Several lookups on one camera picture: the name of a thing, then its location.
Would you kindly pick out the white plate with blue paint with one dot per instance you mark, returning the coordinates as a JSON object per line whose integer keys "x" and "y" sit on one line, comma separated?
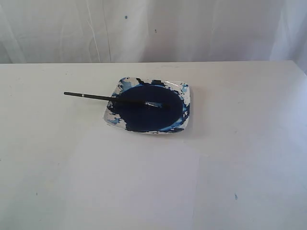
{"x": 149, "y": 119}

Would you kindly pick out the black paintbrush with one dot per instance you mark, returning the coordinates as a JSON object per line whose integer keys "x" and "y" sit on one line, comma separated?
{"x": 119, "y": 100}

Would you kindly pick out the white backdrop curtain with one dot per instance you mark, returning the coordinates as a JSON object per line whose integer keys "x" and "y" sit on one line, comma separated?
{"x": 80, "y": 31}

